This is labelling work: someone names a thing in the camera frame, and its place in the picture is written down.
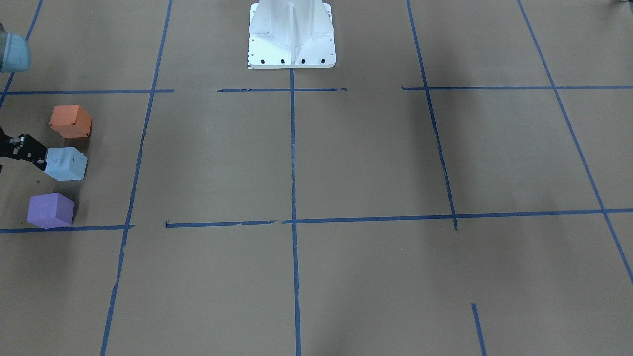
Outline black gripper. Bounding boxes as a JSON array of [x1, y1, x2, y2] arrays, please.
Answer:
[[0, 127, 49, 171]]

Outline light blue foam block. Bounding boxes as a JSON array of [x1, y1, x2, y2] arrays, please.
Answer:
[[45, 147, 88, 181]]

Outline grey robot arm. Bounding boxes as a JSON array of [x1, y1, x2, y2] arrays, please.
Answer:
[[0, 25, 48, 171]]

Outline orange foam block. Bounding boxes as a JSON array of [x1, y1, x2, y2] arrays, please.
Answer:
[[49, 104, 93, 139]]

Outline purple foam block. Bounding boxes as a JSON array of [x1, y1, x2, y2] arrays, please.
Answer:
[[26, 192, 74, 229]]

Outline white metal mounting plate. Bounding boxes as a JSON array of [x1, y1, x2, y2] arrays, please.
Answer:
[[247, 0, 337, 70]]

